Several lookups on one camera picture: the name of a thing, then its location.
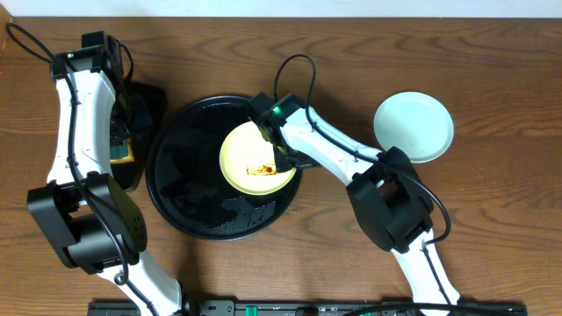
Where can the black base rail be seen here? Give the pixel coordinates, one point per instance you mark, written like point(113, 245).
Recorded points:
point(231, 308)

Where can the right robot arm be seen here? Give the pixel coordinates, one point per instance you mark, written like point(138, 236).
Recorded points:
point(391, 204)

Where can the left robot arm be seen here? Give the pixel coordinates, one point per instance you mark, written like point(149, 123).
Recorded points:
point(107, 123)

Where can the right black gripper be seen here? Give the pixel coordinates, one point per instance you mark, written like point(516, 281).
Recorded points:
point(286, 163)

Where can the black rectangular tray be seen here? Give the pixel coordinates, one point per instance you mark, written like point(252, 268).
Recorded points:
point(128, 175)

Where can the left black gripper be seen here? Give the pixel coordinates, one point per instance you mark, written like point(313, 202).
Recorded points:
point(125, 132)

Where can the black round tray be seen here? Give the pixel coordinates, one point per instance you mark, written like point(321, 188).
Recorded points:
point(186, 184)

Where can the yellow plate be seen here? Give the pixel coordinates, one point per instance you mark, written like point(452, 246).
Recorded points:
point(247, 162)

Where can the light blue plate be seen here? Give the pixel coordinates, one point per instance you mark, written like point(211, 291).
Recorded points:
point(416, 123)

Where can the green and yellow sponge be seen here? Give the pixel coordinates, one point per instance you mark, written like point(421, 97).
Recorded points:
point(122, 154)

